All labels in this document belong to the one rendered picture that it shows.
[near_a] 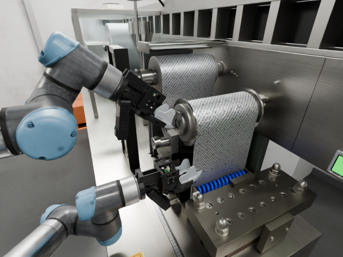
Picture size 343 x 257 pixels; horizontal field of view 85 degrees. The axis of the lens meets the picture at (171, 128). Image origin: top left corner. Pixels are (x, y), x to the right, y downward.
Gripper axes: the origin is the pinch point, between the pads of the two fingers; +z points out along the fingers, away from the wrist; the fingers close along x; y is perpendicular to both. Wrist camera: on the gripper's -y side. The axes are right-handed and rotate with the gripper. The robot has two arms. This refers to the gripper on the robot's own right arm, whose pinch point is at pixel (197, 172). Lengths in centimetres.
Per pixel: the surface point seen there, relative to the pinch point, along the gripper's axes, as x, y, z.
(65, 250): 69, -109, -67
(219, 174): -0.3, -4.1, 9.4
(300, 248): -25.7, -18.9, 23.1
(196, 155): -0.3, 7.3, -1.0
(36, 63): 351, -14, -92
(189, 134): 0.9, 14.7, -3.4
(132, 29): 74, 40, 2
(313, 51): -5.7, 35.9, 30.5
